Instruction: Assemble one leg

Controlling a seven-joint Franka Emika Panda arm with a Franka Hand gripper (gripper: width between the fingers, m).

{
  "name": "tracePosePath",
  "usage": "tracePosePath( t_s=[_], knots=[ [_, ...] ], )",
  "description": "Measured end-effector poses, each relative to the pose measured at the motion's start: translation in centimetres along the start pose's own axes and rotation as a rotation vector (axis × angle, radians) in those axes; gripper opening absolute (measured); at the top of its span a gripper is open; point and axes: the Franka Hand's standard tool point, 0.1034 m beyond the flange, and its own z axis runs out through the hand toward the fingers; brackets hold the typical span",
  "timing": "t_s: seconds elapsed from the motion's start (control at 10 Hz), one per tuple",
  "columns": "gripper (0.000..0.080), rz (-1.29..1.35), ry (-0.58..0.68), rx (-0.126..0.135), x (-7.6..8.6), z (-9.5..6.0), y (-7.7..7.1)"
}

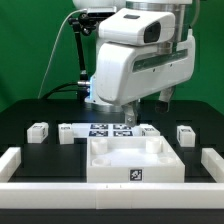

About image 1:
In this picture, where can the white U-shaped fence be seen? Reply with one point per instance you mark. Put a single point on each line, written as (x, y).
(102, 196)

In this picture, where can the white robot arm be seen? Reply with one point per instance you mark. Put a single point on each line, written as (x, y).
(182, 28)

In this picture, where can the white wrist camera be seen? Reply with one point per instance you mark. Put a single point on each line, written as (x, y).
(138, 28)

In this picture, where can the white square tabletop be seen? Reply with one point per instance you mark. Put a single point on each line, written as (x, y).
(132, 160)

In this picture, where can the silver mounted camera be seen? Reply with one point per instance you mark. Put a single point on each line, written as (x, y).
(101, 12)

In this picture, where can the white fiducial marker plate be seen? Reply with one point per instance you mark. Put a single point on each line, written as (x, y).
(85, 130)

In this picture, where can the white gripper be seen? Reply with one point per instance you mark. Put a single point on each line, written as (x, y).
(126, 73)

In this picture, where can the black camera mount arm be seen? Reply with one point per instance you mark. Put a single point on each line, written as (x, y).
(82, 25)

